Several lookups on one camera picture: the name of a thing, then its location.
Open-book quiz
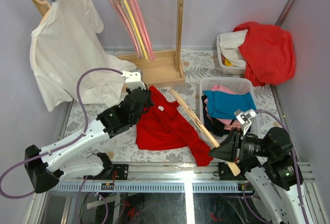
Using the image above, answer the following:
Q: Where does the light wooden hanger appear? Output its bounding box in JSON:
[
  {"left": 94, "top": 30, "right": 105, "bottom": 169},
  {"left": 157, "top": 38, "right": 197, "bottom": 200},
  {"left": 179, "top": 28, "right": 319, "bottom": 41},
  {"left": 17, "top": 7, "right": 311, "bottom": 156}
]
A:
[{"left": 169, "top": 88, "right": 241, "bottom": 176}]

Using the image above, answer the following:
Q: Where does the red garment on rear basket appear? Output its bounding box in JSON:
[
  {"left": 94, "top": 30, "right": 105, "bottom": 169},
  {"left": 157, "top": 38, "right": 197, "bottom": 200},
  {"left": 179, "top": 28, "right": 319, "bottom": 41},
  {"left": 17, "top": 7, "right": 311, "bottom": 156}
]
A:
[{"left": 233, "top": 22, "right": 296, "bottom": 87}]

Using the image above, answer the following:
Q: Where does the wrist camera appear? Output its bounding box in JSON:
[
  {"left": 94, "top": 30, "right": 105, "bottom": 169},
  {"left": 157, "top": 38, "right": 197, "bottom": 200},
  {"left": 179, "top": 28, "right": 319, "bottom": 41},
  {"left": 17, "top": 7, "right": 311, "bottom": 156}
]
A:
[
  {"left": 121, "top": 70, "right": 147, "bottom": 91},
  {"left": 234, "top": 109, "right": 257, "bottom": 136}
]

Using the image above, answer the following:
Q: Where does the yellow hanger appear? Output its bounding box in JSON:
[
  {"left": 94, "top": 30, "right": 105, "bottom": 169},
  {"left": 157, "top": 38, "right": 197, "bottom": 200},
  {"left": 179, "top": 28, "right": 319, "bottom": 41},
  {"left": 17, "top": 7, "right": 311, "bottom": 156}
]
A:
[{"left": 121, "top": 0, "right": 148, "bottom": 60}]

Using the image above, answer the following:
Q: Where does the wooden clothes rack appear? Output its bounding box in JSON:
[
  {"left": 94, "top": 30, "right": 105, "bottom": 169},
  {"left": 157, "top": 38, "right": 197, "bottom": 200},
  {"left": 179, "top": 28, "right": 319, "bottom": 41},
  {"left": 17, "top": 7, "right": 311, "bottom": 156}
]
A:
[{"left": 118, "top": 0, "right": 185, "bottom": 88}]

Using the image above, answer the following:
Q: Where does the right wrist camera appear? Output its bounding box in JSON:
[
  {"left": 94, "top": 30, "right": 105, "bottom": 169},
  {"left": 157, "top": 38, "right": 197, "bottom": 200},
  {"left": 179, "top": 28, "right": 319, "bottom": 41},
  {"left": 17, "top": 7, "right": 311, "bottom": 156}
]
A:
[{"left": 234, "top": 109, "right": 257, "bottom": 136}]

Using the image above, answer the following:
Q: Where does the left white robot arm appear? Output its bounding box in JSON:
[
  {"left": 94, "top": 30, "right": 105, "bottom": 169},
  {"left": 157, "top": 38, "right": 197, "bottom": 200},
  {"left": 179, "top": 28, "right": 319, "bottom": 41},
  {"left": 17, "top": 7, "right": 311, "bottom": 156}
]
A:
[{"left": 24, "top": 88, "right": 153, "bottom": 194}]

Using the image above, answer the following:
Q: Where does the white garment in rear basket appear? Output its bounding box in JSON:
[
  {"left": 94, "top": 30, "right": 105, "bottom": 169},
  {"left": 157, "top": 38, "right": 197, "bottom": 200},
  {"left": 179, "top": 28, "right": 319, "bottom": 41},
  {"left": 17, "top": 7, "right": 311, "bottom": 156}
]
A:
[{"left": 219, "top": 29, "right": 248, "bottom": 68}]

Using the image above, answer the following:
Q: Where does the white t shirt on hanger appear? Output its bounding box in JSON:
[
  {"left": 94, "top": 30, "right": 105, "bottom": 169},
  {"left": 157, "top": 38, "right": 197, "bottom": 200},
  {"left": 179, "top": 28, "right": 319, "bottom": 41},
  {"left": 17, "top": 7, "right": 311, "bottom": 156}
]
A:
[{"left": 30, "top": 0, "right": 137, "bottom": 112}]

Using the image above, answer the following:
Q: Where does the floral table cloth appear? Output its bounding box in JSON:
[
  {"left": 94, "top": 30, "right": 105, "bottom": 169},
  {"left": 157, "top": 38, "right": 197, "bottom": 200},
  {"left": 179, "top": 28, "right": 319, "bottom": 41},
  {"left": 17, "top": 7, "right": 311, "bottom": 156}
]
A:
[{"left": 58, "top": 49, "right": 293, "bottom": 163}]

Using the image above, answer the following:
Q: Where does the white laundry basket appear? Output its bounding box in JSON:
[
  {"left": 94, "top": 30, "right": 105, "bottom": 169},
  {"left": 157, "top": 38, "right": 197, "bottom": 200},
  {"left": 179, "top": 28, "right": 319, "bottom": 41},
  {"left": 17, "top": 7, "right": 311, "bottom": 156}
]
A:
[{"left": 199, "top": 77, "right": 261, "bottom": 137}]

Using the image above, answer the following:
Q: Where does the red t shirt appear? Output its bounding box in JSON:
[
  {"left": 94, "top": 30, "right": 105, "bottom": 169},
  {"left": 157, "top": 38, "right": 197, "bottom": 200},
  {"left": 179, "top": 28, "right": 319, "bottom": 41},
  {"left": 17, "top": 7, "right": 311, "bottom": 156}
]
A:
[{"left": 136, "top": 86, "right": 212, "bottom": 166}]

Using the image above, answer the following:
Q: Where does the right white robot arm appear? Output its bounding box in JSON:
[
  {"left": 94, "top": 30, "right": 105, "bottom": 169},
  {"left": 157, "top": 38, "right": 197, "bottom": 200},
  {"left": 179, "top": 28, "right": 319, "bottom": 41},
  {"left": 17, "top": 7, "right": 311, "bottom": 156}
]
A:
[{"left": 209, "top": 127, "right": 313, "bottom": 223}]

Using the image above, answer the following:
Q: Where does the aluminium rail frame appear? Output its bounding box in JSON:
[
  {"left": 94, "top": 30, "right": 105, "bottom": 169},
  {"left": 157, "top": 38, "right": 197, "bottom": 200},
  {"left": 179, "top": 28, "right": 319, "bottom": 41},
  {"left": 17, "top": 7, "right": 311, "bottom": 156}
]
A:
[{"left": 25, "top": 161, "right": 318, "bottom": 224}]

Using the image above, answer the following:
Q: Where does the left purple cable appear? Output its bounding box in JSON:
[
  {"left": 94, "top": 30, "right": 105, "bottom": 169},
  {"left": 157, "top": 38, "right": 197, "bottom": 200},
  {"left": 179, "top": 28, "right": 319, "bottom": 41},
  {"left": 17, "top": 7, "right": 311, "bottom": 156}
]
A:
[{"left": 0, "top": 67, "right": 124, "bottom": 199}]

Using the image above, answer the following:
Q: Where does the rear white basket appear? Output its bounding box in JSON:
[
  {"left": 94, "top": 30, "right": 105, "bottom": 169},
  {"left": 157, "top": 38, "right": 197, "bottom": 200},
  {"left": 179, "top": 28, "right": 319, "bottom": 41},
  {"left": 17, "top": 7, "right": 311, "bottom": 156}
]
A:
[{"left": 216, "top": 34, "right": 245, "bottom": 75}]

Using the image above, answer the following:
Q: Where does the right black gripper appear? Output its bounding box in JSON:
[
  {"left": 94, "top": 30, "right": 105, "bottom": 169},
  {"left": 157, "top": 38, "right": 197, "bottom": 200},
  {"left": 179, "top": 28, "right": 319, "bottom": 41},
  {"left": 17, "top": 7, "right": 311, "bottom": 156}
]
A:
[{"left": 208, "top": 127, "right": 274, "bottom": 162}]

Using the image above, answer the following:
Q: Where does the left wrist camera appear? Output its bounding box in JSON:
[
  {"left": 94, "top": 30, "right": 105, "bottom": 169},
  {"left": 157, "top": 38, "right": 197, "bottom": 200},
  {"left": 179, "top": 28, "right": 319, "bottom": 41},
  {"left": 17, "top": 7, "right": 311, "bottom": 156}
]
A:
[{"left": 121, "top": 70, "right": 147, "bottom": 91}]

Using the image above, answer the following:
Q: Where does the pink hanger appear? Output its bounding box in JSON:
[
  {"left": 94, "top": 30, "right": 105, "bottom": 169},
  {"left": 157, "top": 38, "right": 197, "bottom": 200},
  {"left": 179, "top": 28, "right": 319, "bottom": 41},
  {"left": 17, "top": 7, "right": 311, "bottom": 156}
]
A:
[
  {"left": 109, "top": 0, "right": 141, "bottom": 59},
  {"left": 127, "top": 0, "right": 155, "bottom": 61}
]

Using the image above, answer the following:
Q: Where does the pink garment in basket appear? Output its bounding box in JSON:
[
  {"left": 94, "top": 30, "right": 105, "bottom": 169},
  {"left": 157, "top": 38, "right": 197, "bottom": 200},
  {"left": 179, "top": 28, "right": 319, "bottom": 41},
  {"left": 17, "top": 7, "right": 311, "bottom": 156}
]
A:
[{"left": 203, "top": 84, "right": 244, "bottom": 132}]

